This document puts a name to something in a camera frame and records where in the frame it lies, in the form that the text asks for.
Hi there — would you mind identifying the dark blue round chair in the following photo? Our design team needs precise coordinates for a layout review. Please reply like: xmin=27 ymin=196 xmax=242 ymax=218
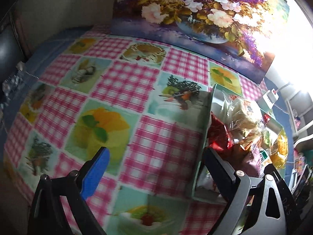
xmin=0 ymin=23 xmax=24 ymax=83

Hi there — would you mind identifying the purple snack packet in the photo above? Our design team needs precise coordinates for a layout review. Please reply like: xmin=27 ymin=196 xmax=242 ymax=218
xmin=240 ymin=146 xmax=261 ymax=178

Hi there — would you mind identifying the round bread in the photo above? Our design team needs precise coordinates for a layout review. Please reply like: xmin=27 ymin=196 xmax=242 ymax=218
xmin=226 ymin=94 xmax=265 ymax=133

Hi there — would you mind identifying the crumpled silver blue wrapper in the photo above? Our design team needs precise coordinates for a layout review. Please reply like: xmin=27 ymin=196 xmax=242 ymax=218
xmin=1 ymin=61 xmax=25 ymax=110

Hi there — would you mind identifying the green white cracker packet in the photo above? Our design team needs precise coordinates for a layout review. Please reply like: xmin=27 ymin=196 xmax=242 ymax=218
xmin=260 ymin=150 xmax=272 ymax=167

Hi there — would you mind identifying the yellow clear snack bag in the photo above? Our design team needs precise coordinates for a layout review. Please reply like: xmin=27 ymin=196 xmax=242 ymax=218
xmin=270 ymin=128 xmax=288 ymax=169

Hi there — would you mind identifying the flower vase painting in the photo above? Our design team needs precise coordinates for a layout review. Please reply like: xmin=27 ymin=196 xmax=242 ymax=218
xmin=112 ymin=0 xmax=289 ymax=83

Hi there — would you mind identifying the yellow egg roll packet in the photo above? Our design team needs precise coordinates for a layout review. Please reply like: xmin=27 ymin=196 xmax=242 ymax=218
xmin=239 ymin=130 xmax=262 ymax=151

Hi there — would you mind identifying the pink checkered fruit tablecloth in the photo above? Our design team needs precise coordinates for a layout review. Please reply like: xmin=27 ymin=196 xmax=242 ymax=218
xmin=1 ymin=26 xmax=266 ymax=234

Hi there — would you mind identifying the white power adapter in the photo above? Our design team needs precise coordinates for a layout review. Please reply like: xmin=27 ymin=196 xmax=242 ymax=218
xmin=263 ymin=89 xmax=279 ymax=109

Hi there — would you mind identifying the green biscuit packet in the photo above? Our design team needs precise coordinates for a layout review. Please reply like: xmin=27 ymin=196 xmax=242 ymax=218
xmin=261 ymin=129 xmax=272 ymax=150

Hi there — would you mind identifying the red foil snack bag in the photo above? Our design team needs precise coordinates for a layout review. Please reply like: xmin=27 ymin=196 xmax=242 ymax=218
xmin=207 ymin=112 xmax=234 ymax=159

